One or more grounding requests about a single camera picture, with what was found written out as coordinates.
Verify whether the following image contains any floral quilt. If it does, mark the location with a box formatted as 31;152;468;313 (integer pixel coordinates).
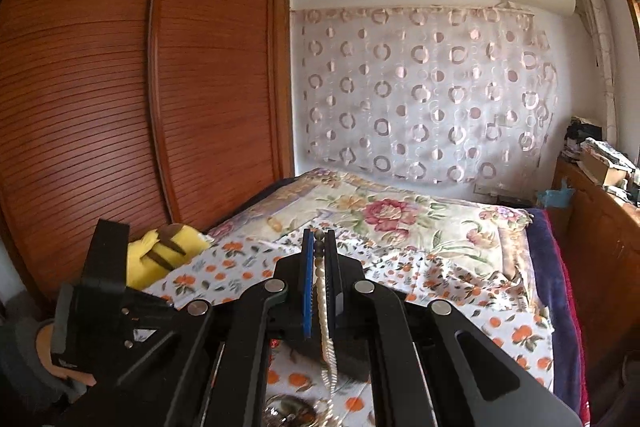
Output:
207;167;534;290

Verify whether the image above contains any dark blue blanket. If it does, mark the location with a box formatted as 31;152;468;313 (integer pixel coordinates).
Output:
527;207;585;427

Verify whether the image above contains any orange fruit print sheet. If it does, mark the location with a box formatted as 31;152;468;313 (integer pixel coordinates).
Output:
142;227;557;427

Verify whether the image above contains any light blue bag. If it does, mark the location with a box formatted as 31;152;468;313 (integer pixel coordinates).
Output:
537;179;577;208

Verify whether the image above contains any yellow plush toy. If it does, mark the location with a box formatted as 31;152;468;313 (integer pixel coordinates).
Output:
125;223;212;289

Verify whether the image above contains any white pearl necklace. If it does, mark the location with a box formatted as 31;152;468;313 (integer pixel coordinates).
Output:
312;234;340;395

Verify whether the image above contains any brown slatted wooden wardrobe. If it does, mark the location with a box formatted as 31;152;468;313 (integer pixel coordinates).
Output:
0;0;296;308

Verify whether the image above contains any cardboard box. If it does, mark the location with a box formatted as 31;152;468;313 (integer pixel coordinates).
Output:
577;149;629;188

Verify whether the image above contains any patterned folded cloth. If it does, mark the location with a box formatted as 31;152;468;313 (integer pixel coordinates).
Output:
582;138;637;171

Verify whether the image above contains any circle pattern sheer curtain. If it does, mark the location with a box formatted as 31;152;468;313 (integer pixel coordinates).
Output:
290;4;559;186

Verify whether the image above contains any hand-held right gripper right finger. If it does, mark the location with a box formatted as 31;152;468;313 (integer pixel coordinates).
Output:
322;229;583;427

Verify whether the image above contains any wooden side cabinet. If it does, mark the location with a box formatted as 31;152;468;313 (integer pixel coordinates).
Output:
550;154;640;358

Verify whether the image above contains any black bag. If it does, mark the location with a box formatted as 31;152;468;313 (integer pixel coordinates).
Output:
565;117;604;158

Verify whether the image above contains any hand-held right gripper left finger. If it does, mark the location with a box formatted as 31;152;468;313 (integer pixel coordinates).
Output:
65;229;321;427

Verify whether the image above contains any white patterned window curtain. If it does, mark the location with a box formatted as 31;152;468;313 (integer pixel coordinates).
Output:
570;0;622;148

